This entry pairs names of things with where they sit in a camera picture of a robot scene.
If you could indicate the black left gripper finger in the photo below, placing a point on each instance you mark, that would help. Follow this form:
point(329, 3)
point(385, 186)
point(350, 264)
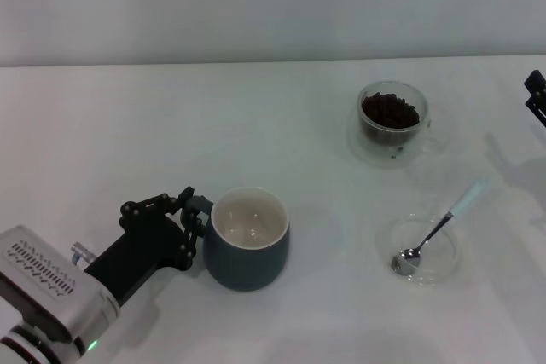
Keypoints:
point(147, 208)
point(189, 236)

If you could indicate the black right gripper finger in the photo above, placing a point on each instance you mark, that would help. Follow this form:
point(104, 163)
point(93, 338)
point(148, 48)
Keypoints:
point(538, 102)

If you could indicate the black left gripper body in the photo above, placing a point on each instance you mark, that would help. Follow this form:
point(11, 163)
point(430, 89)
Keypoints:
point(141, 253)

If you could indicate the dark grey ceramic mug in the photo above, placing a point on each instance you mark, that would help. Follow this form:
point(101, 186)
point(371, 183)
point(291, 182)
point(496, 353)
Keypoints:
point(247, 266)

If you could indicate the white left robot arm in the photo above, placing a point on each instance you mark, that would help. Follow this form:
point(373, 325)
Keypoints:
point(25, 347)

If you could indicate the coffee beans in glass cup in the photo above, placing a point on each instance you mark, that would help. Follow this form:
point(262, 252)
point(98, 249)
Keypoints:
point(390, 112)

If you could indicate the silver vented wrist box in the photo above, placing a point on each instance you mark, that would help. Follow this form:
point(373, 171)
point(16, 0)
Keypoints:
point(47, 274)

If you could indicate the clear glass saucer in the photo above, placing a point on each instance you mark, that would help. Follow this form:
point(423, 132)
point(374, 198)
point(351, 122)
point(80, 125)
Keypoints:
point(445, 253)

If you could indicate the clear double-wall glass cup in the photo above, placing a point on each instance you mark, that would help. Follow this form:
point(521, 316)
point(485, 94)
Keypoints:
point(384, 156)

